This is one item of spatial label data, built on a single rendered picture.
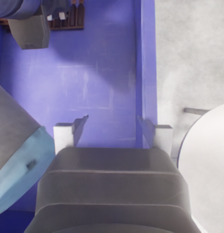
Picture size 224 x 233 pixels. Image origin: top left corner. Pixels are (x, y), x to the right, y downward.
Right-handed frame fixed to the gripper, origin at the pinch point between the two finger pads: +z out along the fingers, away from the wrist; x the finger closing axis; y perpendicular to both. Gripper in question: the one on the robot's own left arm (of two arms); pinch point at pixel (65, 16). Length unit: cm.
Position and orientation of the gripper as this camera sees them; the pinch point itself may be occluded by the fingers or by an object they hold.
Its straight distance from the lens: 52.3
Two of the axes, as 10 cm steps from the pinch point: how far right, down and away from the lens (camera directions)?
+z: 1.0, -4.6, 8.8
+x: -9.9, 0.0, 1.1
